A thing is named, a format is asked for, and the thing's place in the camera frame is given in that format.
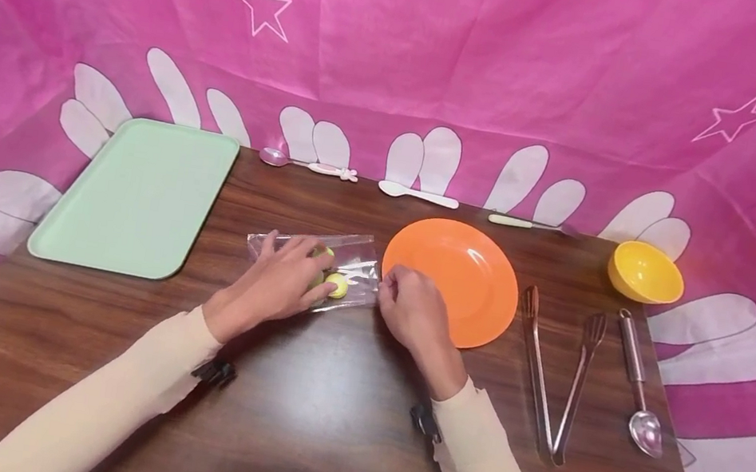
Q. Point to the person's right hand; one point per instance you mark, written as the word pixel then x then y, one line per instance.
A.
pixel 419 316

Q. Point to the person's right fingers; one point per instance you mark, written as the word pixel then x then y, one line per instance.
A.
pixel 396 287

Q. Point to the yellow bowl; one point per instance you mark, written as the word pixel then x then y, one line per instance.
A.
pixel 645 272

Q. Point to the orange plate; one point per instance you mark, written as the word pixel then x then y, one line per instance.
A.
pixel 459 280

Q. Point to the person's left index finger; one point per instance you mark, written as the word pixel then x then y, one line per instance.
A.
pixel 318 256

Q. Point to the white plastic spoon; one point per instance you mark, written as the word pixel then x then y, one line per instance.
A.
pixel 416 193

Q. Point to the person's left forearm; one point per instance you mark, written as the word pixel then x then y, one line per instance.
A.
pixel 108 400

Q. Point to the black wrist band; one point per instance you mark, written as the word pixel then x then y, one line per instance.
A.
pixel 426 422
pixel 214 371

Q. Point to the person's left thumb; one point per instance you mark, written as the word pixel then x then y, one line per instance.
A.
pixel 315 298

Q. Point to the person's left fingers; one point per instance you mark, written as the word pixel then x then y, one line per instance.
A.
pixel 282 245

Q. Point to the light green tray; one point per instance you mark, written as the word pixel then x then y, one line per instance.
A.
pixel 137 194

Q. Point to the yellow green round sweet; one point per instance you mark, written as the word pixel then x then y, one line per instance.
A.
pixel 318 279
pixel 338 285

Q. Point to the person's right forearm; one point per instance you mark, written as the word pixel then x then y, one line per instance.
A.
pixel 490 469

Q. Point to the metal tongs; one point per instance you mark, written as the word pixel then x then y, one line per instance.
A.
pixel 572 376

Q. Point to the clear plastic bag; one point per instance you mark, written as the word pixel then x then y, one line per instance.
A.
pixel 360 270

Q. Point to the metal scoop spoon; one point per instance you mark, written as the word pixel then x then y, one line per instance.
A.
pixel 635 369

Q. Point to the person's left hand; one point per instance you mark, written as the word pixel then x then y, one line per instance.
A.
pixel 273 287

